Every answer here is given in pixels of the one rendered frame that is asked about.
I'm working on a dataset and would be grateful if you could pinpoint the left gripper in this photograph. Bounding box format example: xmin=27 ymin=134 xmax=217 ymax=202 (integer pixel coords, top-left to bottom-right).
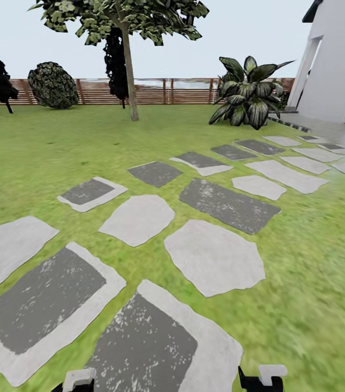
xmin=52 ymin=378 xmax=95 ymax=392

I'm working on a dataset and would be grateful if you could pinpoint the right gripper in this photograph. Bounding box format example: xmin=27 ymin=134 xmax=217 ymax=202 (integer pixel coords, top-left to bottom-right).
xmin=238 ymin=366 xmax=283 ymax=392

